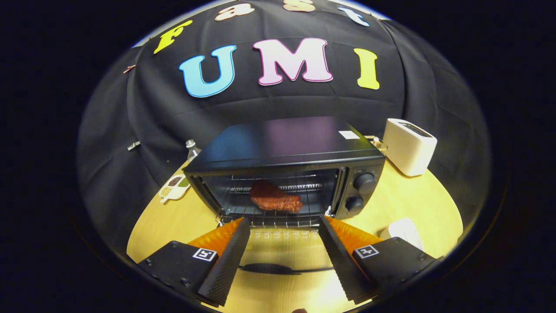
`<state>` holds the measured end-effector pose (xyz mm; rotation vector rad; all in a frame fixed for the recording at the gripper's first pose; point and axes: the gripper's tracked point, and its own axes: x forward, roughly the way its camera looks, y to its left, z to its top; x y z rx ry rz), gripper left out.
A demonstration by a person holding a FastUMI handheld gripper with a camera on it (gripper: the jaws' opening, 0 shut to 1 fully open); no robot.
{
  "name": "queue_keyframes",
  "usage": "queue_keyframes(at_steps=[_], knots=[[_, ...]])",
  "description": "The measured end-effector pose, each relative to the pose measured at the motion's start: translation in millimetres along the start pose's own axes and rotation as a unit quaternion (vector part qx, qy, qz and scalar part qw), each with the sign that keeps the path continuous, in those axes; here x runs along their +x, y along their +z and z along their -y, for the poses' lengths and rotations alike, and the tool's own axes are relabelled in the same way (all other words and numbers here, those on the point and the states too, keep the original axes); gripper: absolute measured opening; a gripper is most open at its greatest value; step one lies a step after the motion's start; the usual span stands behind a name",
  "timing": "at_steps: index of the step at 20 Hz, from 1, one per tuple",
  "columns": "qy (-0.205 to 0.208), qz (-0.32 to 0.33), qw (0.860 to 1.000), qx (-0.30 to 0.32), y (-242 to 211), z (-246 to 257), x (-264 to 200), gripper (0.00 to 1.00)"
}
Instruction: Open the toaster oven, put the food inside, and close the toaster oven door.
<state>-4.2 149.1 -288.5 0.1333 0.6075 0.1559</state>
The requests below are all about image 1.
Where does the black toaster oven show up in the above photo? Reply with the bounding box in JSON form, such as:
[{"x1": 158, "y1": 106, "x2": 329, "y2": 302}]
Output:
[{"x1": 182, "y1": 116, "x2": 386, "y2": 275}]

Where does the white rectangular dish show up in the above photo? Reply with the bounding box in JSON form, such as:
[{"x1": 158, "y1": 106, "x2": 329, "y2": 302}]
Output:
[{"x1": 380, "y1": 217, "x2": 424, "y2": 251}]

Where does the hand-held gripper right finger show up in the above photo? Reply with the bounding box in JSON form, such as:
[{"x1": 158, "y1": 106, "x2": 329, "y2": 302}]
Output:
[{"x1": 318, "y1": 215, "x2": 444, "y2": 305}]

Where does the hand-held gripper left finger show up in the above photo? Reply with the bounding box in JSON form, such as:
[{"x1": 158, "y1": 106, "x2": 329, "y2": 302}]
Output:
[{"x1": 138, "y1": 217, "x2": 251, "y2": 307}]

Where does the clear plastic bottle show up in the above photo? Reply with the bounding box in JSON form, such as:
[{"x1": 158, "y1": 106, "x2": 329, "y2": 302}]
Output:
[{"x1": 186, "y1": 139, "x2": 202, "y2": 162}]

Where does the reddish brown meat slice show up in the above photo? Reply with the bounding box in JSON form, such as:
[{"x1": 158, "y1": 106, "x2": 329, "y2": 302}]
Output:
[{"x1": 250, "y1": 180, "x2": 303, "y2": 213}]

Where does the black backdrop cloth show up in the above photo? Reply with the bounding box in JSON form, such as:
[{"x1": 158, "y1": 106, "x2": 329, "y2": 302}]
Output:
[{"x1": 77, "y1": 0, "x2": 491, "y2": 261}]

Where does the divided white snack tray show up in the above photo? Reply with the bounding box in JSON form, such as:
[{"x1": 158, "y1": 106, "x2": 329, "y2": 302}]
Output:
[{"x1": 159, "y1": 174, "x2": 191, "y2": 203}]

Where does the cream bread toaster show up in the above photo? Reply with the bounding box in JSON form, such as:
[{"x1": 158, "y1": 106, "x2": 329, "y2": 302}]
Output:
[{"x1": 382, "y1": 118, "x2": 437, "y2": 177}]

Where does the small wire basket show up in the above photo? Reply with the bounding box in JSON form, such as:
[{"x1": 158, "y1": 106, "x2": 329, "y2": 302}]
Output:
[{"x1": 365, "y1": 135, "x2": 388, "y2": 155}]

